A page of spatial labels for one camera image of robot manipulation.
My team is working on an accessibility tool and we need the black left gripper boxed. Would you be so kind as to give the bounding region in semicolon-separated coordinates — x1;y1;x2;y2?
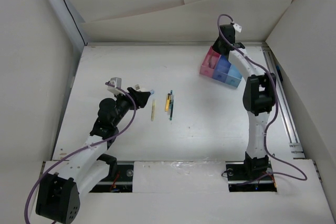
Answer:
111;88;149;126

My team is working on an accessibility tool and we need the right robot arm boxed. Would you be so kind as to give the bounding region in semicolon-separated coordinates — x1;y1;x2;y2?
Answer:
212;23;276;180

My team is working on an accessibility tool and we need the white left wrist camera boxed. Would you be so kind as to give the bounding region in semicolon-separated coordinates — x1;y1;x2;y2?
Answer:
106;77;123;97

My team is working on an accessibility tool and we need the aluminium rail right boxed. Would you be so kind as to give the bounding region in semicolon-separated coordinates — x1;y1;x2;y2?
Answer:
262;46;306;159

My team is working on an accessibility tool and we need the blue teal gel pen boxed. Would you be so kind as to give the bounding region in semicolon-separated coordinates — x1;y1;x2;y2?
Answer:
169;90;174;121

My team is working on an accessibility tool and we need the pale yellow highlighter pen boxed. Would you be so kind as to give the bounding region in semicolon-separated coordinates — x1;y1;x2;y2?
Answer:
151;99;156;122

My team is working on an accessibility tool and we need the pink container compartment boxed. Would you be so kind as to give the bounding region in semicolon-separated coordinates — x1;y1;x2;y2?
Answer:
199;46;220;78

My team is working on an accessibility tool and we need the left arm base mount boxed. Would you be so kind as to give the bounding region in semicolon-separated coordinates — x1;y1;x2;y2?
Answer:
90;154;134;193

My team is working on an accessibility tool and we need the dark blue container compartment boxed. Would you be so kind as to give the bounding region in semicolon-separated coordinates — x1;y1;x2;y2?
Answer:
212;56;231;83

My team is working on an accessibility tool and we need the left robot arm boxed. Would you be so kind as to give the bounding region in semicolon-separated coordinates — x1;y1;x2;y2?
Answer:
35;82;152;223

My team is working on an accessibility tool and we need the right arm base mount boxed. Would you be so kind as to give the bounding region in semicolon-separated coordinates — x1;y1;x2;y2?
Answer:
221;162;277;193

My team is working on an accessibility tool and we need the light blue container compartment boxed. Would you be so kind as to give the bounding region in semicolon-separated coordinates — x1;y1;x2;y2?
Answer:
225;65;242;88

